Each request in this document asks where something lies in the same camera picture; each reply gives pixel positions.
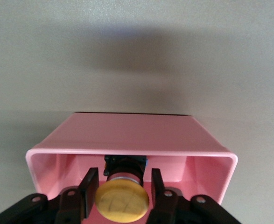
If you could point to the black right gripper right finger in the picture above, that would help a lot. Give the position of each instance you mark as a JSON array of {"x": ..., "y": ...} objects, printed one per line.
[{"x": 157, "y": 186}]

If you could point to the yellow mushroom push button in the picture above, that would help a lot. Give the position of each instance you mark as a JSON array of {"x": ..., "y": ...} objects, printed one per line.
[{"x": 121, "y": 200}]

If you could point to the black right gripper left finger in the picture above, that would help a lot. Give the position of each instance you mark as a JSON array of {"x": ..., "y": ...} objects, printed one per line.
[{"x": 90, "y": 186}]

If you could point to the pink plastic bin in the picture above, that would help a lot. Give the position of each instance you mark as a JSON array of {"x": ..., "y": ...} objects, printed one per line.
[{"x": 132, "y": 135}]

